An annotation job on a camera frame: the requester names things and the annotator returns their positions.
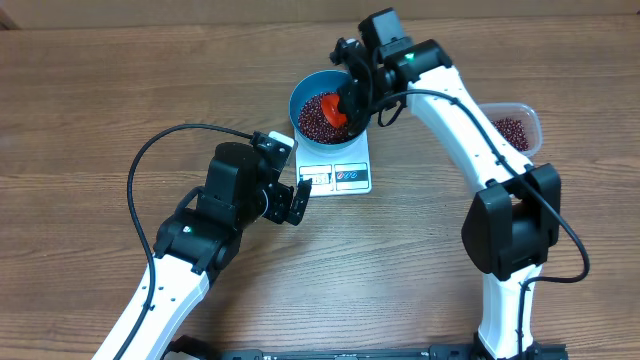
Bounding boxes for red scoop with blue handle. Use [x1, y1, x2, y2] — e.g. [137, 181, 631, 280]
[320, 93, 347, 128]

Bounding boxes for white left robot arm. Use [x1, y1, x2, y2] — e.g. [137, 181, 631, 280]
[95, 132, 311, 359]

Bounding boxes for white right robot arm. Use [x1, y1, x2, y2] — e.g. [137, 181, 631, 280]
[330, 8, 568, 359]

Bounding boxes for blue metal bowl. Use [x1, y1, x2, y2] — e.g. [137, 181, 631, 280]
[289, 70, 367, 152]

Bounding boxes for red beans in bowl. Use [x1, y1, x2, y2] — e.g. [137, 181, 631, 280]
[298, 92, 348, 145]

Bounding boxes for white digital kitchen scale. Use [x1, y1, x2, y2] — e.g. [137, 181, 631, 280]
[295, 132, 373, 197]

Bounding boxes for red beans in container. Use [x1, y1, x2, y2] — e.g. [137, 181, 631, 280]
[493, 117, 530, 152]

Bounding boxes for clear plastic bean container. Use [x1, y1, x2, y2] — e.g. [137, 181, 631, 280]
[479, 103, 543, 157]

